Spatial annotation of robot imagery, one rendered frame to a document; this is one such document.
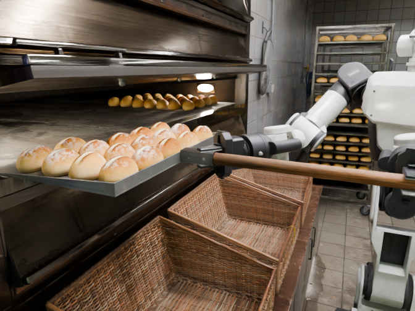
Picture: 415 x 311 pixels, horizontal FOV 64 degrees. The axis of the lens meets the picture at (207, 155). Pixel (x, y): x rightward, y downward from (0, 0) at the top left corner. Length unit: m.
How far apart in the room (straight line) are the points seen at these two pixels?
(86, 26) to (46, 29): 0.15
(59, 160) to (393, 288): 1.17
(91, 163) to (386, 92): 0.90
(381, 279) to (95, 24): 1.27
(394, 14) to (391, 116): 4.66
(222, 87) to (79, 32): 1.55
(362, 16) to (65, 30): 5.16
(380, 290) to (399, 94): 0.70
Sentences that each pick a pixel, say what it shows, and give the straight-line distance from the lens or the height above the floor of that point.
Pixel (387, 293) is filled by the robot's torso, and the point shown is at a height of 0.63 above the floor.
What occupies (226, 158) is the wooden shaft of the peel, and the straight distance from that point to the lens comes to 0.80.
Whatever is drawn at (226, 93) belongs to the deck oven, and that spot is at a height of 1.24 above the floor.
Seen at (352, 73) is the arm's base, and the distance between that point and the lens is 1.31.
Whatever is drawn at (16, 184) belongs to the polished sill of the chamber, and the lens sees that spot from 0.86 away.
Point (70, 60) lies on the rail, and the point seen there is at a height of 1.43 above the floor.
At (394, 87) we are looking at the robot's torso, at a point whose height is 1.36.
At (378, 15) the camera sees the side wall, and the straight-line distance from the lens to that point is 5.78.
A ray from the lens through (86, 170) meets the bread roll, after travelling 0.72.
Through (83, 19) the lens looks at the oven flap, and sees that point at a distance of 1.01.
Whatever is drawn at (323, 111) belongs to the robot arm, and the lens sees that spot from 1.24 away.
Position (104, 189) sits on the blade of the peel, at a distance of 0.66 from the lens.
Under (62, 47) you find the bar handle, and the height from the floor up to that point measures 1.46.
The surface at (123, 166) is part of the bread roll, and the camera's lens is 0.69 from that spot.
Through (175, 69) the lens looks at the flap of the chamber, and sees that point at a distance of 1.10.
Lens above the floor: 1.41
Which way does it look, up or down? 15 degrees down
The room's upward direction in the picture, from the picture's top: straight up
